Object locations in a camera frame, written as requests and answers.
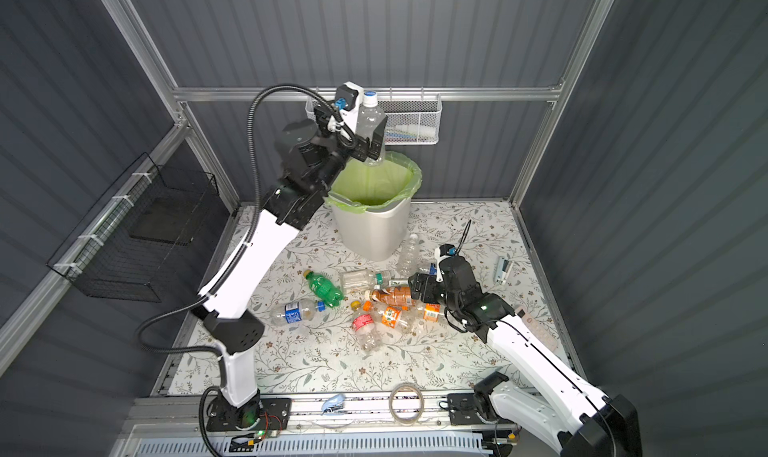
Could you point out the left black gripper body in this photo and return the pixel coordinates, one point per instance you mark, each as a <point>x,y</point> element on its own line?
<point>332,153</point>

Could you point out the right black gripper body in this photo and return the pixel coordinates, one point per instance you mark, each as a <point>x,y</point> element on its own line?
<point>434,291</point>

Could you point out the clear unlabelled bottle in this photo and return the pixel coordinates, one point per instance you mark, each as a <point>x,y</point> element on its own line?
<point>370,125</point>

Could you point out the clear bottle red label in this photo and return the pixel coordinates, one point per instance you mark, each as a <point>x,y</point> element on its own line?
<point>365,332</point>

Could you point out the green bottle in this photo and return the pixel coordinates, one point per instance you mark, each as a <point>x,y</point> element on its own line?
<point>324,289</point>

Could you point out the clear bottle blue label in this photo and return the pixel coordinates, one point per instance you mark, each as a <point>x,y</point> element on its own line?
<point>297,311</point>

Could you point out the orange label clear bottle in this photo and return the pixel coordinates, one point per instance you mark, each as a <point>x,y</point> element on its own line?
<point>392,317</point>

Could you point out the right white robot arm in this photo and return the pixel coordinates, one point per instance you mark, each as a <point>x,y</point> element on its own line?
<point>570,415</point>

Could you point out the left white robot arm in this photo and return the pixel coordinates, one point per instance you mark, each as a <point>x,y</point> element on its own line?
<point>312,159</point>

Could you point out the green bin liner bag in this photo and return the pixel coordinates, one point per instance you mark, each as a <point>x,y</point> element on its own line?
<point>361,188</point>

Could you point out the white plastic trash bin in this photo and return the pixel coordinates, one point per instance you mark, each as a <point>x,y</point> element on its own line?
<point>376,232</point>

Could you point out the grey stapler tool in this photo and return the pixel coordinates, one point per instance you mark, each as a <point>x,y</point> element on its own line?
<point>503,270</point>

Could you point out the upright clear bottle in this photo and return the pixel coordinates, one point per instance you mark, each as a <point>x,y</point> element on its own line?
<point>409,257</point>

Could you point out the clear square bottle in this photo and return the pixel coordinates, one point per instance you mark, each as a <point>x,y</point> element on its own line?
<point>358,281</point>

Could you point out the roll of clear tape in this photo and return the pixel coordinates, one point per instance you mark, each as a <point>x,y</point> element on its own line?
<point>406,404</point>

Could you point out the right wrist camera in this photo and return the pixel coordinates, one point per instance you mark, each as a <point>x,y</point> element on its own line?
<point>443,252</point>

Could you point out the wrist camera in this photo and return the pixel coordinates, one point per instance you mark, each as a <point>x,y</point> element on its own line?
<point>443,252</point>
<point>347,100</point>

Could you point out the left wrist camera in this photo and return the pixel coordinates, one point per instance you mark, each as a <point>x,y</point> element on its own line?
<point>347,100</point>

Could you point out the white wire mesh basket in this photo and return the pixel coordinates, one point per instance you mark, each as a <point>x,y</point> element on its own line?
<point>412,121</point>

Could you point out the black wire wall basket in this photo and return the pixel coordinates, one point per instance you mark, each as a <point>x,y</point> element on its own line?
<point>148,244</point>

